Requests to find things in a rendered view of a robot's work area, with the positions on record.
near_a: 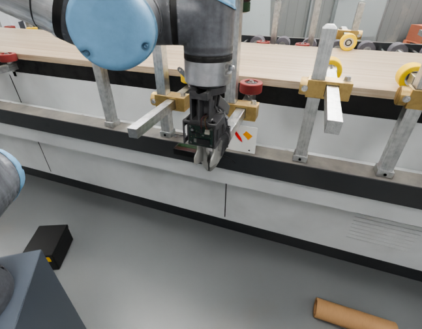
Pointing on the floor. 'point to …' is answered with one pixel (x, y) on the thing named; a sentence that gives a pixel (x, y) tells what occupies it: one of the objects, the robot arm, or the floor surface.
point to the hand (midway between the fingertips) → (211, 164)
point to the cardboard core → (349, 316)
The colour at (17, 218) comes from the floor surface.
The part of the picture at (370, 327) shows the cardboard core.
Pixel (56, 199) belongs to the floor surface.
